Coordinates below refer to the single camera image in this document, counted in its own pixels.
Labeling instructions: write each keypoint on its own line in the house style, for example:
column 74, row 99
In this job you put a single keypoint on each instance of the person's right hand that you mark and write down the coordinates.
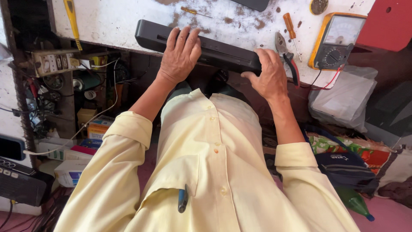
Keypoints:
column 272, row 77

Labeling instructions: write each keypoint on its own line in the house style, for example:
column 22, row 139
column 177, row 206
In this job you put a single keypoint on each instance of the person's left hand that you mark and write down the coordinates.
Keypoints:
column 178, row 61

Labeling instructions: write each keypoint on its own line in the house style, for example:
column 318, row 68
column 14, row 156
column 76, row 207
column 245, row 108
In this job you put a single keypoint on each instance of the long black electronic device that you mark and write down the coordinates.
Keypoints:
column 222, row 53

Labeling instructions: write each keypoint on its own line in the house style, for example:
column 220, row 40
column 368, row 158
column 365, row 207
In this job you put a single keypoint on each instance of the yellow analog multimeter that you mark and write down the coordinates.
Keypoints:
column 338, row 42

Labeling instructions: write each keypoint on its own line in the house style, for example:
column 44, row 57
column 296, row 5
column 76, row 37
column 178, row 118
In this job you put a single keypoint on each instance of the white plastic bag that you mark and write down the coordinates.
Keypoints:
column 344, row 96

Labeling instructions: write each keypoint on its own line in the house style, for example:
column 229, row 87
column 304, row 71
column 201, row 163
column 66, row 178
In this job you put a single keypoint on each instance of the flat black device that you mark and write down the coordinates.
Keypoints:
column 252, row 4

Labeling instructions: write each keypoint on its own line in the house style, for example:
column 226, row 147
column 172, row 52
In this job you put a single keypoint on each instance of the round brass rimmed disc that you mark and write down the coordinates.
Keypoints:
column 318, row 5

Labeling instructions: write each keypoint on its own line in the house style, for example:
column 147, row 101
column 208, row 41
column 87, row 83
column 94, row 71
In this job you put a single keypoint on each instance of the orange cardboard box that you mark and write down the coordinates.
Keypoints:
column 96, row 130

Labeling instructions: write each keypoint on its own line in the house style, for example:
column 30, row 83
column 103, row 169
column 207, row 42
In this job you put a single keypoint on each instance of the pale yellow shirt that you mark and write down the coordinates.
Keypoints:
column 206, row 167

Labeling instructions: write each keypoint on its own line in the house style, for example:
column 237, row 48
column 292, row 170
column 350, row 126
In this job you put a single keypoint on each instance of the yellow tester screwdriver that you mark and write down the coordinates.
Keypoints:
column 72, row 19

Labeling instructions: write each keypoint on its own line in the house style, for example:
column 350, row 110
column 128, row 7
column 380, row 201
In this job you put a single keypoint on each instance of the dark blue zip bag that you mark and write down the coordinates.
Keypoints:
column 344, row 169

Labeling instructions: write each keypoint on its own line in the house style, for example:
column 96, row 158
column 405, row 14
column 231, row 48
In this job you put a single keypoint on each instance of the black television set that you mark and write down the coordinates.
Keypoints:
column 391, row 109

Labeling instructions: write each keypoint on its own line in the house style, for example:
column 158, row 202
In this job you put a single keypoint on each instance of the white power strip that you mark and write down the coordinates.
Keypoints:
column 54, row 62

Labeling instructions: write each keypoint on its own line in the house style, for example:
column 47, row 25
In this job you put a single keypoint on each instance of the red box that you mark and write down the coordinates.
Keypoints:
column 386, row 25

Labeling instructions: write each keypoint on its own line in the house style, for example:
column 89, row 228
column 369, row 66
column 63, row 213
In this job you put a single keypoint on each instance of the blue and black pen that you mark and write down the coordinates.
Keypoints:
column 182, row 199

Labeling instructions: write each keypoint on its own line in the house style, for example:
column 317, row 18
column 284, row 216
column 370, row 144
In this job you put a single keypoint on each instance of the heap of booklets and boxes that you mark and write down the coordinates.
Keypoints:
column 69, row 150

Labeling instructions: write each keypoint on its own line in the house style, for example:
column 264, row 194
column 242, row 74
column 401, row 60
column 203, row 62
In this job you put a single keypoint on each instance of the green plastic bottle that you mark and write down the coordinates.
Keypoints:
column 354, row 201

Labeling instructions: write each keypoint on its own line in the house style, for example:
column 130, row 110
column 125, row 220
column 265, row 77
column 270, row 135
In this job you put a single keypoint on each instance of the white and blue carton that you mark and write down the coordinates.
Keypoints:
column 69, row 174

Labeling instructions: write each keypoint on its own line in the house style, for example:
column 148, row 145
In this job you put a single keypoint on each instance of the black screen device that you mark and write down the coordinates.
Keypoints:
column 11, row 147

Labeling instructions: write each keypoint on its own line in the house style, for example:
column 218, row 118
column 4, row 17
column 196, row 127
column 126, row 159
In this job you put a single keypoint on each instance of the black radio with buttons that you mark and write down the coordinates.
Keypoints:
column 22, row 183

